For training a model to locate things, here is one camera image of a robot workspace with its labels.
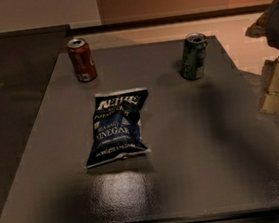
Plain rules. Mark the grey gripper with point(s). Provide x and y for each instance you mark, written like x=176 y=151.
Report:
x=268 y=24

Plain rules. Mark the blue Kettle chip bag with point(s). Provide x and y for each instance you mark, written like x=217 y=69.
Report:
x=117 y=126

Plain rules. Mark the green soda can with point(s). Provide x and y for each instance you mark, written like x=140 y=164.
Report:
x=194 y=55

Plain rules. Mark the red soda can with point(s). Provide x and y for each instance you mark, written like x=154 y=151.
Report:
x=81 y=58

